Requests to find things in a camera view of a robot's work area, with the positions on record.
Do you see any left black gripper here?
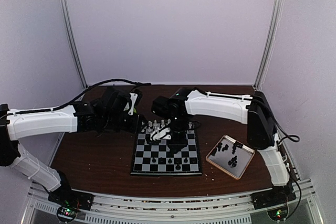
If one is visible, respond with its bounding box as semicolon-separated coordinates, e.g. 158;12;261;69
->
102;112;148;134

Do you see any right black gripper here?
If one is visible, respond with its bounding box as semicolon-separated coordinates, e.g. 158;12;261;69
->
168;114;189;153

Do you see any black white chess board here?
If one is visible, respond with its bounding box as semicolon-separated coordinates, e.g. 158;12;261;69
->
130;121;202;176

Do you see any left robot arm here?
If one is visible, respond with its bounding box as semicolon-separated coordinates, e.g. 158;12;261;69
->
1;87;146;205

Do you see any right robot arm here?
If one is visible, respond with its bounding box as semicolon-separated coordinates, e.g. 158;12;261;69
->
151;87;290;204

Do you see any wooden metal tray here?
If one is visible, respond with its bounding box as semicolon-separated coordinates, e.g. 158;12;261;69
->
206;135;255;180

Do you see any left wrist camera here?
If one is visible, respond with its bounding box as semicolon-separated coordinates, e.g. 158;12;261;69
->
124;89;142;115

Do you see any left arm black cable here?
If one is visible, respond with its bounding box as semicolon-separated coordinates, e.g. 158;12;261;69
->
0;78;152;120

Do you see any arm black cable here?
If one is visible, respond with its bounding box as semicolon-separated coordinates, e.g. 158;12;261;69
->
0;78;152;120
272;116;301;209

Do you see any front aluminium rail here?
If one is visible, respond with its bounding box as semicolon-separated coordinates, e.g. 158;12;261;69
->
20;178;323;224

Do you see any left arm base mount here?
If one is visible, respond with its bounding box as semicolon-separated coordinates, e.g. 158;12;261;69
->
48;191;94;210

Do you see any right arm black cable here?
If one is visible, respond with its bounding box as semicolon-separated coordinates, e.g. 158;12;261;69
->
272;116;301;209

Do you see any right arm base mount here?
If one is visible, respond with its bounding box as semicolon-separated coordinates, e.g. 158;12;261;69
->
251;190;297;210

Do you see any left aluminium frame post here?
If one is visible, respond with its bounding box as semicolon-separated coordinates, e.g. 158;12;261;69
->
60;0;87;89

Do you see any aluminium frame post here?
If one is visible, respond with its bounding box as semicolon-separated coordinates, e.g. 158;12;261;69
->
60;0;87;89
254;0;284;90

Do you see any right aluminium frame post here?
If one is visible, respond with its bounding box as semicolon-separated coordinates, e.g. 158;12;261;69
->
254;0;284;90

